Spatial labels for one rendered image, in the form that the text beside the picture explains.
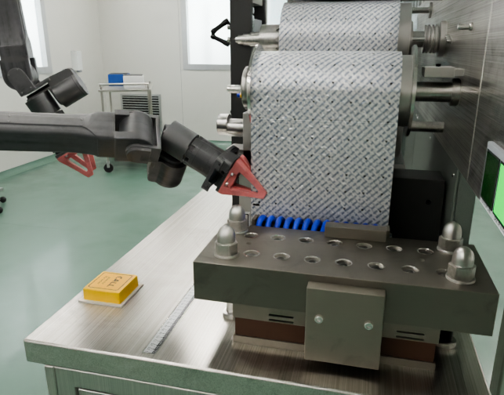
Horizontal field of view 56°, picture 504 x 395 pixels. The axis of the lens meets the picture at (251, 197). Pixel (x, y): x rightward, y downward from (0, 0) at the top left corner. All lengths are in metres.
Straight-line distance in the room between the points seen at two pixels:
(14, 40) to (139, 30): 5.98
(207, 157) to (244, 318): 0.28
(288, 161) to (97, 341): 0.41
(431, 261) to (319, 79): 0.32
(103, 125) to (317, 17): 0.48
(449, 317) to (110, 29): 6.86
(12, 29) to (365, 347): 0.90
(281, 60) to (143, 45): 6.27
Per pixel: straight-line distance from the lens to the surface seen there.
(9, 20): 1.14
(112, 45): 7.27
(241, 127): 0.90
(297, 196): 0.82
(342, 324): 0.66
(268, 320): 0.71
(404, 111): 0.80
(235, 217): 0.77
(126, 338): 0.77
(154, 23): 6.98
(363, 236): 0.77
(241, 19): 1.15
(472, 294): 0.66
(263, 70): 0.80
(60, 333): 0.82
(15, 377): 2.35
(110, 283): 0.89
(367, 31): 1.02
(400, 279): 0.66
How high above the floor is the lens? 1.32
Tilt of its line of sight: 18 degrees down
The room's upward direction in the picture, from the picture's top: straight up
